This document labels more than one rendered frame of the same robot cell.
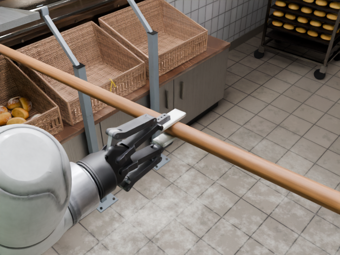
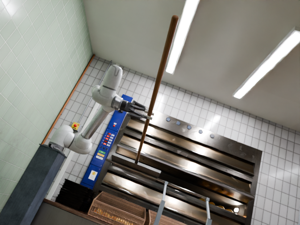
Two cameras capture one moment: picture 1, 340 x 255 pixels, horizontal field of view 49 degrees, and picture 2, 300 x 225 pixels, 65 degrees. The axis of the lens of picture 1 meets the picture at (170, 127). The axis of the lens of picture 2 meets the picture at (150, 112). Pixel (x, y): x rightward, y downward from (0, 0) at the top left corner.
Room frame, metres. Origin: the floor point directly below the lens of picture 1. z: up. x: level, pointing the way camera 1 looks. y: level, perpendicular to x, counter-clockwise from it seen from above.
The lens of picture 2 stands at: (-0.38, -1.14, 0.72)
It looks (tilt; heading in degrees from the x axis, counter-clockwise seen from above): 24 degrees up; 50
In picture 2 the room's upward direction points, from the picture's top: 22 degrees clockwise
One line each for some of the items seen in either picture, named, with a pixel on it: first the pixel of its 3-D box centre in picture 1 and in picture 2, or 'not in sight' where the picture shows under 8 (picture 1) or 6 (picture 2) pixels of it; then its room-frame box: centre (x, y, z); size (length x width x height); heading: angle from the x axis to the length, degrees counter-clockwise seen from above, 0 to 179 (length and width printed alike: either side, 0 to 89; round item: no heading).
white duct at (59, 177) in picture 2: not in sight; (83, 131); (1.01, 1.65, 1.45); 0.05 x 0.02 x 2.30; 137
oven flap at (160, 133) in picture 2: not in sight; (190, 145); (2.05, 0.71, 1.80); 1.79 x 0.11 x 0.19; 137
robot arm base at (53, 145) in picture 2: not in sight; (54, 147); (0.56, 1.13, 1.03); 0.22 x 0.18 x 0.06; 43
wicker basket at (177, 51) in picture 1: (154, 35); not in sight; (2.32, 0.10, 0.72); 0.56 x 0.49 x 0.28; 137
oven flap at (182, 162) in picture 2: not in sight; (185, 163); (2.05, 0.71, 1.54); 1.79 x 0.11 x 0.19; 137
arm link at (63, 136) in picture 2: not in sight; (63, 135); (0.59, 1.14, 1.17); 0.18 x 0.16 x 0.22; 163
